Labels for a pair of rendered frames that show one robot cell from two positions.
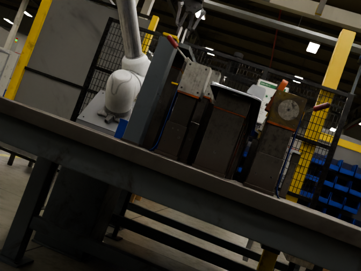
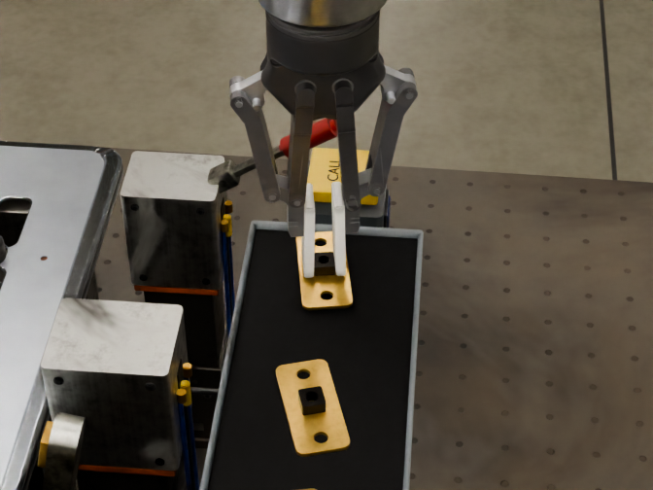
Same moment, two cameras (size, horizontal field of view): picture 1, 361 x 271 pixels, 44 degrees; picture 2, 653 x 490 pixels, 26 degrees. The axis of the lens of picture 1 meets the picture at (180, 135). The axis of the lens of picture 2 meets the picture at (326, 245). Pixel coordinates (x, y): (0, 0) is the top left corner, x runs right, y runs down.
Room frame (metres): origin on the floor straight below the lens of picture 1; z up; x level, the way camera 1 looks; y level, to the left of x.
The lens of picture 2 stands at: (2.69, 0.09, 1.91)
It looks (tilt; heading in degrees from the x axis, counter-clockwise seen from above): 42 degrees down; 176
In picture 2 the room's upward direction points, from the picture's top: straight up
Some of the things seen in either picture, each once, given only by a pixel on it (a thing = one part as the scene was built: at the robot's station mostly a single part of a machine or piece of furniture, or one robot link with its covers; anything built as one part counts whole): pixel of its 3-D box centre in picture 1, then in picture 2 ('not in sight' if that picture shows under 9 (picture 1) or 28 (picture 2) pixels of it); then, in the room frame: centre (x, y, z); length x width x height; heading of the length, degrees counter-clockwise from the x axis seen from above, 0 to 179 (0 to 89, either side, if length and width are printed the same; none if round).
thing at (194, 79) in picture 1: (179, 110); (199, 312); (1.65, 0.03, 0.88); 0.12 x 0.07 x 0.36; 81
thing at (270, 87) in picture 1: (266, 103); not in sight; (3.19, -0.50, 1.30); 0.23 x 0.02 x 0.31; 81
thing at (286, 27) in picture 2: (194, 2); (323, 56); (1.90, 0.14, 1.37); 0.08 x 0.07 x 0.09; 90
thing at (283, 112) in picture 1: (278, 144); not in sight; (1.58, -0.34, 0.88); 0.14 x 0.09 x 0.36; 81
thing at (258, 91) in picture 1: (249, 109); not in sight; (2.92, -0.37, 1.17); 0.12 x 0.01 x 0.34; 81
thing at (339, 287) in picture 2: not in sight; (324, 264); (1.90, 0.14, 1.17); 0.08 x 0.04 x 0.01; 0
